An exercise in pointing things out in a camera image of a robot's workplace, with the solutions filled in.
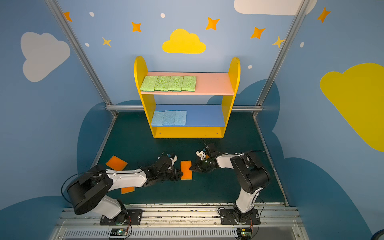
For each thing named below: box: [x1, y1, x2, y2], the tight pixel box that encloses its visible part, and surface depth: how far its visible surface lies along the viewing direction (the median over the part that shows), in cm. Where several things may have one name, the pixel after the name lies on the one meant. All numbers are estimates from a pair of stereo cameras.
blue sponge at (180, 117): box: [174, 110, 187, 125], surface depth 101 cm
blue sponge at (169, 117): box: [162, 110, 177, 125], surface depth 100 cm
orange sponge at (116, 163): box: [106, 155, 128, 171], surface depth 95 cm
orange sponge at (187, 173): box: [180, 160, 193, 180], surface depth 92 cm
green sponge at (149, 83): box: [140, 76, 158, 92], surface depth 78 cm
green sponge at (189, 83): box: [181, 75, 197, 92], surface depth 79 cm
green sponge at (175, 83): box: [167, 76, 184, 92], surface depth 78 cm
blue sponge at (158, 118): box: [152, 111, 165, 126], surface depth 100 cm
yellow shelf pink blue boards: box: [134, 56, 241, 139], surface depth 89 cm
